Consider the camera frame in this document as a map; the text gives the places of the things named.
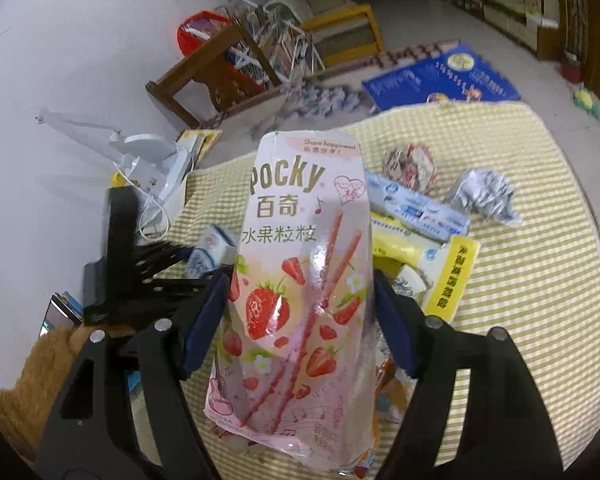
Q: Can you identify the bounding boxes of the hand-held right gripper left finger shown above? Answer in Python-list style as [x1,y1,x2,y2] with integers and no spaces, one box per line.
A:
[35,274,231,480]

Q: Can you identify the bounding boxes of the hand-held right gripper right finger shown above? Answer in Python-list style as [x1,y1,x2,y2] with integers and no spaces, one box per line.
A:
[372,269,598,480]

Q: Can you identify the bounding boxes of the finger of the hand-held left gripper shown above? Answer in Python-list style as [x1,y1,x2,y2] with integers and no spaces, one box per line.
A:
[129,273,231,322]
[135,241,201,274]

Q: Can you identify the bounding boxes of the small white blue milk carton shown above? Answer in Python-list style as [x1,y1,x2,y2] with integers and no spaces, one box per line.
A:
[186,224,238,281]

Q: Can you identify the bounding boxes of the orange snack wrapper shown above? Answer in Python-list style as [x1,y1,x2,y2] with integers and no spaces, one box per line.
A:
[375,357,411,426]

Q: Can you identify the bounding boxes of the pink strawberry snack box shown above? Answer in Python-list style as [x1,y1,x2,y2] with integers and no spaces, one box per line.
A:
[202,130,381,478]

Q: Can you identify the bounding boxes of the grey paper ball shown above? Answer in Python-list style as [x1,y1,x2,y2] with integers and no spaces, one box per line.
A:
[445,169,525,227]

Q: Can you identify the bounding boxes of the yellow white packaging box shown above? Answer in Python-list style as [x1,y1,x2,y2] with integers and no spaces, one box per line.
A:
[370,212,481,323]

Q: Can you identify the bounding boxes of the white desk lamp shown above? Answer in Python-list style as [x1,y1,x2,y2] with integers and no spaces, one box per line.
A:
[35,106,196,238]

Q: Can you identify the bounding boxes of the glossy printed packet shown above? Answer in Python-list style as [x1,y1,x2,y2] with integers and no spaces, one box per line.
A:
[39,292,83,338]

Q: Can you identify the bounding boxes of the white blue toothpaste box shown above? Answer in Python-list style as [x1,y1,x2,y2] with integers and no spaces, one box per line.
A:
[365,171,473,241]

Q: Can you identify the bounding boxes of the crumpled printed wrapper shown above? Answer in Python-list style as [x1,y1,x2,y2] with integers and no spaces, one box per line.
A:
[382,144,440,193]

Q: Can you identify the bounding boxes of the brown furry cloth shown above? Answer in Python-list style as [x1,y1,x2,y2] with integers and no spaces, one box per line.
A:
[0,325,126,441]

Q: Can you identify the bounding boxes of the brown wooden chair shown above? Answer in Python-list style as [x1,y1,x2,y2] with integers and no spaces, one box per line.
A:
[145,20,301,128]

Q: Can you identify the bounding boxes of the red bag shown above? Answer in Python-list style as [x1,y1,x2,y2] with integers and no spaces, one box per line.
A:
[176,10,231,58]

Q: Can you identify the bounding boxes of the grey patterned blanket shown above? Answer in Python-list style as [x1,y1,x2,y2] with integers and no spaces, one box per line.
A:
[250,39,463,140]

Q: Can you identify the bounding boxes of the row of picture books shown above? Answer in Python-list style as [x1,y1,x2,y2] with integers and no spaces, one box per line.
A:
[215,0,326,86]

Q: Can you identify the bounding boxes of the blue printed box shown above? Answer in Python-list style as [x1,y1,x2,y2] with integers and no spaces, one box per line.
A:
[361,40,522,113]

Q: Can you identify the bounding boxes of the yellow green toy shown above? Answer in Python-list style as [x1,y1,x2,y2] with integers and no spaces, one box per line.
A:
[571,87,600,117]

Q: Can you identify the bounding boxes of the yellow wooden bench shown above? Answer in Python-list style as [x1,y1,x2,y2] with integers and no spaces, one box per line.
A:
[297,4,383,66]

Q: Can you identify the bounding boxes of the low television cabinet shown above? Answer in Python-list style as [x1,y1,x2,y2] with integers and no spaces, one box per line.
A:
[450,0,551,36]

